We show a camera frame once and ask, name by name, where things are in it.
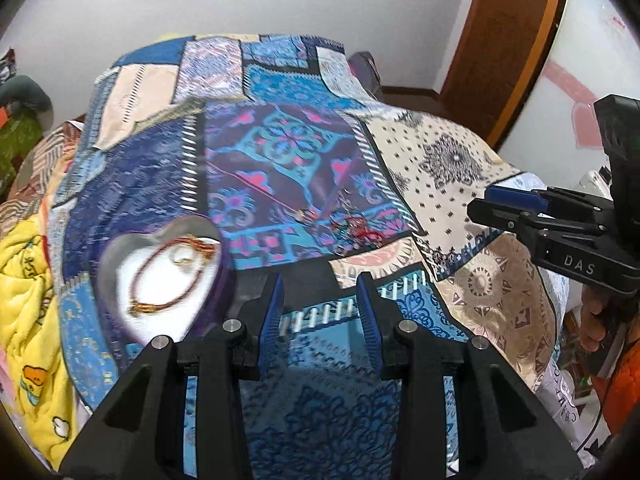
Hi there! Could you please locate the brown wooden door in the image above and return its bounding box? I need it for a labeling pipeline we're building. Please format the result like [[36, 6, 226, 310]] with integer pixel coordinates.
[[442, 0, 567, 150]]

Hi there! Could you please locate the person's right hand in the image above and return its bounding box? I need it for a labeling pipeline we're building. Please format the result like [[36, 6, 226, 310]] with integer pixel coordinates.
[[579, 285, 632, 378]]

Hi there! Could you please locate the white printed bag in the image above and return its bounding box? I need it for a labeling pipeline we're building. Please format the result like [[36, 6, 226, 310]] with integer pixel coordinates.
[[542, 355, 602, 413]]

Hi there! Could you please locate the grey plush cushion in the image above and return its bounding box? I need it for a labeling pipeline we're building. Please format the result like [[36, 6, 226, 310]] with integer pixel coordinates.
[[0, 75, 54, 117]]

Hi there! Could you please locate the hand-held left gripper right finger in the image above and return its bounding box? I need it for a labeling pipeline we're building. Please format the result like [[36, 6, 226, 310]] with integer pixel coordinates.
[[356, 272, 583, 480]]

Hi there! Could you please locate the red cord necklace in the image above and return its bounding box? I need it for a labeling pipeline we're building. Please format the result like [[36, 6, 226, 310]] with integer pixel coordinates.
[[207, 160, 321, 226]]

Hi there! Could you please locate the green patterned cloth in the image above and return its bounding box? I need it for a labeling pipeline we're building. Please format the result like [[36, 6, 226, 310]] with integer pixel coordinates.
[[0, 109, 45, 188]]

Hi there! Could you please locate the dark purple pillow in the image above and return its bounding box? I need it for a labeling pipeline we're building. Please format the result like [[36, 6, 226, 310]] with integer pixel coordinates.
[[348, 51, 386, 104]]

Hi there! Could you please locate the blue patchwork blanket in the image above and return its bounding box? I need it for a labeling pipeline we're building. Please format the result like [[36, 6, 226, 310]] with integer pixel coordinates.
[[50, 32, 572, 480]]

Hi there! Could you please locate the striped brown blanket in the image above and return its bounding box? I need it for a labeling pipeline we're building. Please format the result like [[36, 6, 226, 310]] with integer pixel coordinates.
[[9, 120, 87, 207]]

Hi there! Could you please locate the brown braided bracelet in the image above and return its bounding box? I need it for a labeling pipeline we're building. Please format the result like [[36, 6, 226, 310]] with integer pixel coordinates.
[[127, 236, 222, 318]]

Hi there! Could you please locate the person's right forearm orange sleeve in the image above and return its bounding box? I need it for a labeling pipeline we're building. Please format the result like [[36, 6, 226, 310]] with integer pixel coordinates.
[[597, 337, 640, 443]]

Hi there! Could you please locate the thin black cable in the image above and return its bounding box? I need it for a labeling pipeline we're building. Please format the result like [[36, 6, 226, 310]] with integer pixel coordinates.
[[574, 374, 617, 457]]

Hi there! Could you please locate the red knotted bracelet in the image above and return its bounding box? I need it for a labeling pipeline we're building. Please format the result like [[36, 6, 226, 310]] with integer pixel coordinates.
[[345, 215, 387, 248]]

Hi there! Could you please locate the yellow cartoon blanket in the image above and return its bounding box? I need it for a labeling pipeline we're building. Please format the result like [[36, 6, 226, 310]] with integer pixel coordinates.
[[0, 209, 97, 463]]

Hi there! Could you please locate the silver chain pendant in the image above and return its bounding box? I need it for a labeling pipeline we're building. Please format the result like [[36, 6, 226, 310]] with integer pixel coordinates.
[[334, 191, 357, 221]]

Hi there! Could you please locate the pink heart wall sticker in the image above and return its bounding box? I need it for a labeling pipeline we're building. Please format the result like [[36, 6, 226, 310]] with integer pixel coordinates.
[[541, 57, 610, 151]]

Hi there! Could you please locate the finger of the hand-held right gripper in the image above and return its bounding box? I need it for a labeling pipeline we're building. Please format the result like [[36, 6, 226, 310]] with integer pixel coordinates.
[[485, 184, 617, 217], [466, 199, 617, 257]]

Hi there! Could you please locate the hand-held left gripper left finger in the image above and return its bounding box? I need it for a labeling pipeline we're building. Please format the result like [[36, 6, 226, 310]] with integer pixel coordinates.
[[59, 274, 286, 480]]

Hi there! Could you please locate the heart-shaped purple jewelry box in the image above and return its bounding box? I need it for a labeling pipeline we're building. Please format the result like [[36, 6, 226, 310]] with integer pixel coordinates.
[[96, 215, 235, 350]]

